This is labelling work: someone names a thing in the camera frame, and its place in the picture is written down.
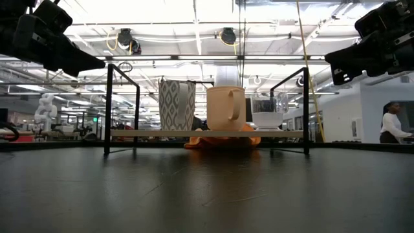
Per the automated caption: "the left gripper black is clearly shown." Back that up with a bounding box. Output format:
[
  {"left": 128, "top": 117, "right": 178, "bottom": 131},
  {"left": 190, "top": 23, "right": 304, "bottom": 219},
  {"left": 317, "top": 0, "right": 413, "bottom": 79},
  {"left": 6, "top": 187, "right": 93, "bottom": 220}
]
[{"left": 0, "top": 14, "right": 106, "bottom": 78}]

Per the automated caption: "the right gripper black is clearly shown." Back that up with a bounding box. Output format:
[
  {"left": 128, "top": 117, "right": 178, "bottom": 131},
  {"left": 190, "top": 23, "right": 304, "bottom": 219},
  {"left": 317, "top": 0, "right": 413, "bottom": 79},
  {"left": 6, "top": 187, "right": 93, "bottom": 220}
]
[{"left": 325, "top": 22, "right": 414, "bottom": 85}]

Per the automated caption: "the clear plastic footed cup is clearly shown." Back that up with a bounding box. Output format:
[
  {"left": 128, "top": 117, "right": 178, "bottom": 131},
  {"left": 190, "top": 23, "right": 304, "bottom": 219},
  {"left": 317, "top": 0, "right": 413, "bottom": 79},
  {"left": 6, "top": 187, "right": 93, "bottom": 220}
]
[{"left": 250, "top": 92, "right": 289, "bottom": 131}]

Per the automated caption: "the grey white patterned mug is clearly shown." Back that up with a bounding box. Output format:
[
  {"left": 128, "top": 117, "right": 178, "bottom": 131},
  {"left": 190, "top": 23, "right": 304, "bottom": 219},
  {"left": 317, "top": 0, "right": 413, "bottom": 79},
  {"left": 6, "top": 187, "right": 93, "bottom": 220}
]
[{"left": 158, "top": 80, "right": 197, "bottom": 131}]

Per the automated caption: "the peach ceramic mug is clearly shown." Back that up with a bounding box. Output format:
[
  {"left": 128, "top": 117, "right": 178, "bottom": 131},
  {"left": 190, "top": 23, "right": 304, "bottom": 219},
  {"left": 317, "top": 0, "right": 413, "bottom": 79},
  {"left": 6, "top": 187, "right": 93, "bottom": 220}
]
[{"left": 206, "top": 85, "right": 246, "bottom": 131}]

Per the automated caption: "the white robot figure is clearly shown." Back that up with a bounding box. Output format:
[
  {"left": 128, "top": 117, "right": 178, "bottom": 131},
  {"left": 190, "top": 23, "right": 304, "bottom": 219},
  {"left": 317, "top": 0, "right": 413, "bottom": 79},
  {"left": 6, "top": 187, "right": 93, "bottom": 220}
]
[{"left": 34, "top": 93, "right": 58, "bottom": 132}]

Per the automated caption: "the person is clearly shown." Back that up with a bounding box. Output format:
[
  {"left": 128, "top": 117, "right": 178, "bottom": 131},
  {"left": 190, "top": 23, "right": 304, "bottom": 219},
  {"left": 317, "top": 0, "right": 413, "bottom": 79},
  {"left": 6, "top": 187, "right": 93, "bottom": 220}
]
[{"left": 379, "top": 102, "right": 414, "bottom": 144}]

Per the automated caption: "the black monitor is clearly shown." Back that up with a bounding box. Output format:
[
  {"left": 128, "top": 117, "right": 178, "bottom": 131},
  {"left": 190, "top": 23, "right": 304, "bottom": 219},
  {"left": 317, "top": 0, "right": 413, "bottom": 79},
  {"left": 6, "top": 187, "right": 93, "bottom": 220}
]
[{"left": 245, "top": 98, "right": 254, "bottom": 123}]

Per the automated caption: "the white cylinder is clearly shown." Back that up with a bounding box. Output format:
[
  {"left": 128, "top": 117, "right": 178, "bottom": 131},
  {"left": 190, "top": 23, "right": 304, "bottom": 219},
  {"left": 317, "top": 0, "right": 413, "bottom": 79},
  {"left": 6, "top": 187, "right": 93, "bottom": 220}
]
[{"left": 215, "top": 66, "right": 241, "bottom": 87}]

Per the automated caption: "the black horizontal overhead bar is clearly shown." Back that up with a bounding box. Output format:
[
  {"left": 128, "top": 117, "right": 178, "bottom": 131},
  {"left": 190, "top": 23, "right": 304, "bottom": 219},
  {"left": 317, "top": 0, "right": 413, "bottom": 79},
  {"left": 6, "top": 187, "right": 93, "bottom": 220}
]
[{"left": 0, "top": 55, "right": 327, "bottom": 61}]

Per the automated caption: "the orange cloth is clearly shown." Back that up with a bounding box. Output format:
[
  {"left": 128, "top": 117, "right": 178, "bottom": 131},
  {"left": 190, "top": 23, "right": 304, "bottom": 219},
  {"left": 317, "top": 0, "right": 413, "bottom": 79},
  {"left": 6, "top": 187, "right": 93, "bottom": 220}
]
[{"left": 183, "top": 124, "right": 261, "bottom": 150}]

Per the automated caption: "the yellow hanging cable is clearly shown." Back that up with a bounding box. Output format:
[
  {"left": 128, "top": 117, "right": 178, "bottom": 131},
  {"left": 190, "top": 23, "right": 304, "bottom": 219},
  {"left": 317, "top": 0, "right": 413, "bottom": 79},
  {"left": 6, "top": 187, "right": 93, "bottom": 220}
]
[{"left": 296, "top": 0, "right": 325, "bottom": 142}]

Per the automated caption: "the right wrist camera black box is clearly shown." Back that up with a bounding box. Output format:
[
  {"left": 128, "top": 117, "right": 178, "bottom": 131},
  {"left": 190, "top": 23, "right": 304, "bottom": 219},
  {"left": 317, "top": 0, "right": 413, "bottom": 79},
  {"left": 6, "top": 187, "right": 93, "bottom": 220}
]
[{"left": 354, "top": 1, "right": 394, "bottom": 38}]

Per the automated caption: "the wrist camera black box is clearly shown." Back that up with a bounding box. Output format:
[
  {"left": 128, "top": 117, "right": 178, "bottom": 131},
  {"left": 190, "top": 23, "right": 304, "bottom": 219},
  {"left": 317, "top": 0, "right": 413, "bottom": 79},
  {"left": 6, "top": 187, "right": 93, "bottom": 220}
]
[
  {"left": 34, "top": 0, "right": 74, "bottom": 34},
  {"left": 354, "top": 1, "right": 394, "bottom": 38}
]

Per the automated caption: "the black hanging wire loop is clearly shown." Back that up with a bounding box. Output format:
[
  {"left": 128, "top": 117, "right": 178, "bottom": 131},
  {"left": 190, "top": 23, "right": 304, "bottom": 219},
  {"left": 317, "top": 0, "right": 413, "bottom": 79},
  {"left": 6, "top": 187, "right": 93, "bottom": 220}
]
[{"left": 118, "top": 61, "right": 133, "bottom": 74}]

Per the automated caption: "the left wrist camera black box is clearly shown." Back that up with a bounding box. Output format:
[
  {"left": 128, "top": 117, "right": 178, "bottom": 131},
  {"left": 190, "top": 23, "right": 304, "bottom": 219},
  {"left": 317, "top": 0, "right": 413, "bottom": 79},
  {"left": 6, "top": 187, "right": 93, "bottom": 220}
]
[{"left": 34, "top": 0, "right": 74, "bottom": 34}]

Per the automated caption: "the large black ceiling cable reel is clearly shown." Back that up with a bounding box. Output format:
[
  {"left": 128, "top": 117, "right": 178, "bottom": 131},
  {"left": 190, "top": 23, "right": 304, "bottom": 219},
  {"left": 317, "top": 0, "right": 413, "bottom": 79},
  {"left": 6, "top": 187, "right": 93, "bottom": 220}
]
[{"left": 116, "top": 28, "right": 133, "bottom": 49}]

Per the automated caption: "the black cable loop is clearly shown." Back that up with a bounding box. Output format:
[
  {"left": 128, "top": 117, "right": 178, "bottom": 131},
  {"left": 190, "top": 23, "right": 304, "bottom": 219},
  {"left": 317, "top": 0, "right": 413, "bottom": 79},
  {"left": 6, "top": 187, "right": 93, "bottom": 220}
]
[{"left": 0, "top": 122, "right": 23, "bottom": 142}]

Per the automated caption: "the black reel with yellow cable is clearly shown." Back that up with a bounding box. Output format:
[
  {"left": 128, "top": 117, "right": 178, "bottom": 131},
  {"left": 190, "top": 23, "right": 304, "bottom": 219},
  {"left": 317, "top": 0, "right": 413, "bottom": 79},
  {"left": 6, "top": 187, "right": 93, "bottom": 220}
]
[{"left": 219, "top": 27, "right": 237, "bottom": 46}]

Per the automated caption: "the black frame wooden shelf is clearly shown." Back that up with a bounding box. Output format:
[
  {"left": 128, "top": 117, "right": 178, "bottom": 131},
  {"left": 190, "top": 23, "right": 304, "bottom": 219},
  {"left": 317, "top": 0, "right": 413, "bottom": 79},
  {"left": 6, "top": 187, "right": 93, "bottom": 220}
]
[{"left": 103, "top": 63, "right": 311, "bottom": 155}]

